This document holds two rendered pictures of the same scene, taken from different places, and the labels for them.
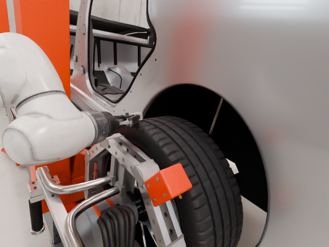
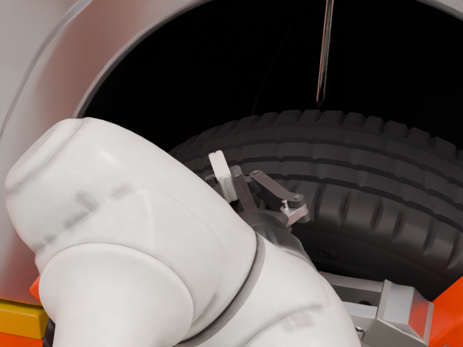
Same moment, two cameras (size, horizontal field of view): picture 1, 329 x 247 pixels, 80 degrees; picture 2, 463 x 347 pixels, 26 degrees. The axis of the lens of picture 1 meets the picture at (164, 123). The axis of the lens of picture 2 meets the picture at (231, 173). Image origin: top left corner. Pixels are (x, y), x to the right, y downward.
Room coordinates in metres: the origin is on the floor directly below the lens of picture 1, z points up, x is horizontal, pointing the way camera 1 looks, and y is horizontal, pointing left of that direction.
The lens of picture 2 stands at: (-0.12, 0.54, 1.71)
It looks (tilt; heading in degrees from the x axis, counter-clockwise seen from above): 30 degrees down; 331
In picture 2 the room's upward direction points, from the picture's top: straight up
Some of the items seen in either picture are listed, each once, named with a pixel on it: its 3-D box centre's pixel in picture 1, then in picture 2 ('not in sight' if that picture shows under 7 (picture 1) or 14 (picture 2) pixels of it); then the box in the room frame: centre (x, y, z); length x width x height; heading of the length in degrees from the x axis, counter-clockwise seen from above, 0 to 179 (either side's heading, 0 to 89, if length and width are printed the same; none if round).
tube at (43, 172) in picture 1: (77, 166); not in sight; (0.52, 0.25, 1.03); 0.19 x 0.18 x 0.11; 135
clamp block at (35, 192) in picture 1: (44, 187); not in sight; (0.51, 0.36, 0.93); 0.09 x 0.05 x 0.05; 135
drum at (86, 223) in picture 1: (103, 221); not in sight; (0.49, 0.15, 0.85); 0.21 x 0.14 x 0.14; 135
